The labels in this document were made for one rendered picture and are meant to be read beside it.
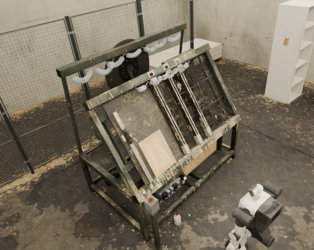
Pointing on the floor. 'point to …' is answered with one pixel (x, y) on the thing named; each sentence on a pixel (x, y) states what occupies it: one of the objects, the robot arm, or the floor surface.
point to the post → (156, 231)
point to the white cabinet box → (292, 48)
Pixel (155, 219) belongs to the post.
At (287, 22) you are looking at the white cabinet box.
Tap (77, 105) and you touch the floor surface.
